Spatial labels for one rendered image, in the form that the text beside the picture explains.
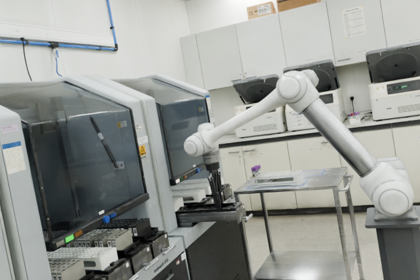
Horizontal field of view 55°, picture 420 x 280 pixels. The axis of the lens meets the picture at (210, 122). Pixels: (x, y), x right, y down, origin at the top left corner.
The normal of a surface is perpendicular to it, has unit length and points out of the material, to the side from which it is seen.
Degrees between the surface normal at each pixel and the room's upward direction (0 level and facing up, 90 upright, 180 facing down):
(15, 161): 90
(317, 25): 90
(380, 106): 90
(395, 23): 90
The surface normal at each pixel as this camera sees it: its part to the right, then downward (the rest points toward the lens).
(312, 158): -0.42, 0.12
